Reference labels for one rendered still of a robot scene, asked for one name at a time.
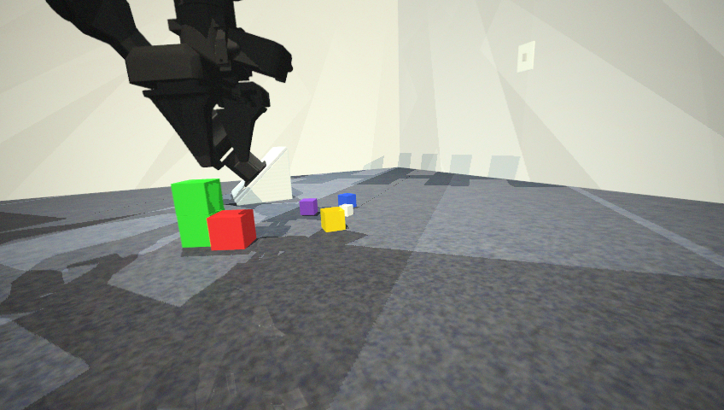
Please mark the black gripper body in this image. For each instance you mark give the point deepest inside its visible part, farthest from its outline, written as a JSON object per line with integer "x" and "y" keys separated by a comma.
{"x": 192, "y": 63}

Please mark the blue block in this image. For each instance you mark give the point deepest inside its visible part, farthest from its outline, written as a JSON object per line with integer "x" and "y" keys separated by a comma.
{"x": 347, "y": 198}

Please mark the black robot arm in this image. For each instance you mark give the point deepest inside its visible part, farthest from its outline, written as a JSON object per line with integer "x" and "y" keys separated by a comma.
{"x": 111, "y": 22}

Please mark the yellow cube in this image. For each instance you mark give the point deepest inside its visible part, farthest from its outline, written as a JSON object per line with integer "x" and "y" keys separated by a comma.
{"x": 333, "y": 219}

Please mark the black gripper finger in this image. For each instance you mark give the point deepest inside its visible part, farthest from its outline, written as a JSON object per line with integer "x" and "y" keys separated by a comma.
{"x": 239, "y": 126}
{"x": 189, "y": 111}

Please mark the purple block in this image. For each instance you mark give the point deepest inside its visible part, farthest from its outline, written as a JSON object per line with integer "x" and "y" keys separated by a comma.
{"x": 308, "y": 206}

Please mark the red block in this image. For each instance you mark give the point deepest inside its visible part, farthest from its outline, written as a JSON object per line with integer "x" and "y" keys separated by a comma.
{"x": 231, "y": 229}

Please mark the green block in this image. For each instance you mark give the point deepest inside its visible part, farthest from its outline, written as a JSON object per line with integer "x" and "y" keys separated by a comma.
{"x": 197, "y": 197}
{"x": 193, "y": 230}

